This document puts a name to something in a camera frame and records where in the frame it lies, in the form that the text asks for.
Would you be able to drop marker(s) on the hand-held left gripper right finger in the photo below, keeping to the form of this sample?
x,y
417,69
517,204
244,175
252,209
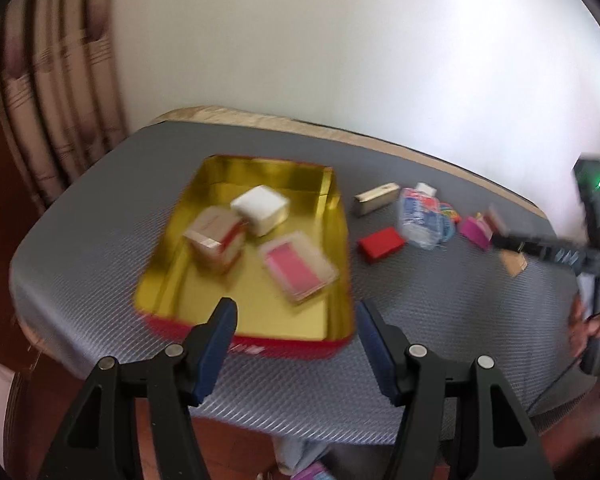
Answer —
x,y
377,355

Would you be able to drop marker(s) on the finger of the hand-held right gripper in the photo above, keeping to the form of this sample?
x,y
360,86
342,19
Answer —
x,y
545,250

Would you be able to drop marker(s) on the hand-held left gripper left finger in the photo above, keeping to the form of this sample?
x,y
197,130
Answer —
x,y
215,355

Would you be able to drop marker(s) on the tan paper card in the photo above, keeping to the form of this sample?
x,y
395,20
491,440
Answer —
x,y
512,262

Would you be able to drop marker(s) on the red tin box gold inside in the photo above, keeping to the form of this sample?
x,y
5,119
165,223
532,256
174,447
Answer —
x,y
280,320

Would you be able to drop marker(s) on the small magenta box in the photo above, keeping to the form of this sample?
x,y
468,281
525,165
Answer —
x,y
472,227

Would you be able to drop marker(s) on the small red box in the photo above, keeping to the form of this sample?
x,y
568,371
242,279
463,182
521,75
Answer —
x,y
380,244

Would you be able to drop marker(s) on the clear plastic bottle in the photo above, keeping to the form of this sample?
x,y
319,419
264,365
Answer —
x,y
420,215

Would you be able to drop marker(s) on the grey mesh mat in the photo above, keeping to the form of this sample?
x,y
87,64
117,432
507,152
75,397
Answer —
x,y
430,310

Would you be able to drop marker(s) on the orange tape measure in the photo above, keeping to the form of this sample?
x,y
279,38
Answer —
x,y
451,214

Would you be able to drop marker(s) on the beige red carton box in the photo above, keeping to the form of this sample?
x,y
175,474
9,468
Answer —
x,y
215,240

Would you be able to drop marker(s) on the clear case with pink cards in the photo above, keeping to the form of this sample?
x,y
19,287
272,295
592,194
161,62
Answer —
x,y
295,265

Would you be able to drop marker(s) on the light blue cloth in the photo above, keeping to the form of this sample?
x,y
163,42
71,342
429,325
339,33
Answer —
x,y
300,452

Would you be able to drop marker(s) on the pink purple packet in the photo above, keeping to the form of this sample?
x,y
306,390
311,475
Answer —
x,y
315,472

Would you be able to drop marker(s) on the small white box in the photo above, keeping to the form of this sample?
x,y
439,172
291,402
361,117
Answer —
x,y
426,189

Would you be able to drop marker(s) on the white square box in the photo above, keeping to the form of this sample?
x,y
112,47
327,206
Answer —
x,y
260,207

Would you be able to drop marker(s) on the small gold metallic box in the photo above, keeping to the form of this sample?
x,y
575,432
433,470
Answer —
x,y
375,199

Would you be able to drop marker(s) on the beige striped curtain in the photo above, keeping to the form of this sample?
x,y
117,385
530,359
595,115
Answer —
x,y
55,85

